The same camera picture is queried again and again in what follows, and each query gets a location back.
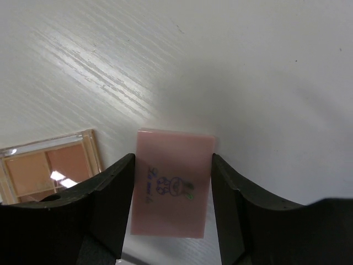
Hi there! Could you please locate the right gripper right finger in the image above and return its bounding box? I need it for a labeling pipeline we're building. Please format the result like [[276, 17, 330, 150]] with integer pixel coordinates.
[[211, 154, 352, 264]]

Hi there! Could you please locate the brown eyeshadow palette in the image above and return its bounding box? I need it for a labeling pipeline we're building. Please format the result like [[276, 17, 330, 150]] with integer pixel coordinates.
[[1, 129, 103, 205]]

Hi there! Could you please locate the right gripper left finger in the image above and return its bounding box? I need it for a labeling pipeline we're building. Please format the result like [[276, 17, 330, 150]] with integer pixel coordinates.
[[1, 153, 135, 264]]

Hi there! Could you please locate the pink compact case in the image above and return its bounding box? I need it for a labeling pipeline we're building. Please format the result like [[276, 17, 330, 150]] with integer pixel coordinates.
[[131, 129, 216, 239]]

